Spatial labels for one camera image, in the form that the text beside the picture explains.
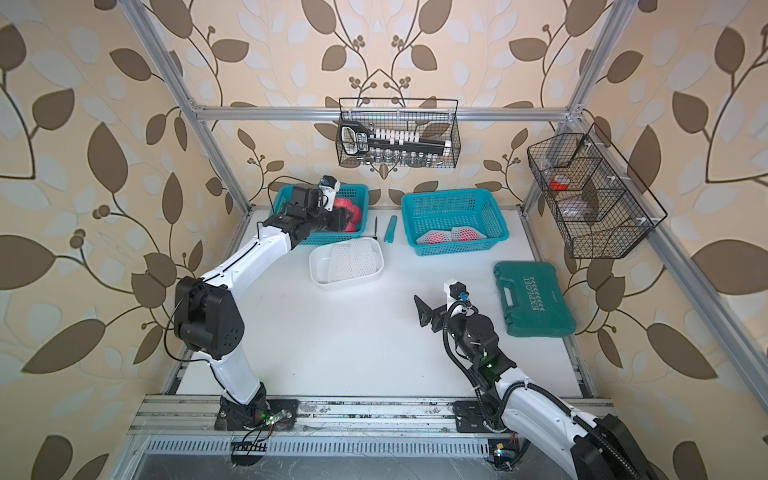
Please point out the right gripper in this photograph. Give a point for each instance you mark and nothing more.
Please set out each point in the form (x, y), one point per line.
(429, 315)

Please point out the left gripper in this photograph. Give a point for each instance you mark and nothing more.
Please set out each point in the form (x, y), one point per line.
(337, 219)

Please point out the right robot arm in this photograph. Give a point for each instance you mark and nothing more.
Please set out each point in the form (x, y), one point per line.
(583, 445)

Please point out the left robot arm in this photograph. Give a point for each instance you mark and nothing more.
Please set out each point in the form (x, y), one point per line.
(206, 316)

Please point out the white plastic tray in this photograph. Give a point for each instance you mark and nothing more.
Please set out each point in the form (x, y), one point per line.
(318, 267)

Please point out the teal knife sheath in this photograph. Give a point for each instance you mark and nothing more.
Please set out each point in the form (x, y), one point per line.
(391, 228)

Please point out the black white tool set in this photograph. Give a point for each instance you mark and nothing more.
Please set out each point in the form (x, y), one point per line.
(357, 139)

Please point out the right teal plastic basket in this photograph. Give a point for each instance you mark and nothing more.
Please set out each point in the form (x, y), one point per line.
(444, 210)

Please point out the green tool case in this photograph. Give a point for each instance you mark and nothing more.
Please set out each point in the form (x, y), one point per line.
(532, 302)

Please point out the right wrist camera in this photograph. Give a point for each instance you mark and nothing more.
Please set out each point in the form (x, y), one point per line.
(456, 292)

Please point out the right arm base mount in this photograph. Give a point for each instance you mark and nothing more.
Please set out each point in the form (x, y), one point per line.
(474, 414)

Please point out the back black wire basket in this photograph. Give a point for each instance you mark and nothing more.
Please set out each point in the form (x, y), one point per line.
(433, 118)

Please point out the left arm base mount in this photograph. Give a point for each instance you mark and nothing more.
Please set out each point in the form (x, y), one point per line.
(261, 413)

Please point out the side black wire basket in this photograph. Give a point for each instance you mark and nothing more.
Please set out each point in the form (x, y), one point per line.
(609, 208)

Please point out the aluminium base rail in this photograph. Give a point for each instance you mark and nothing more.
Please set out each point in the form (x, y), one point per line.
(318, 426)

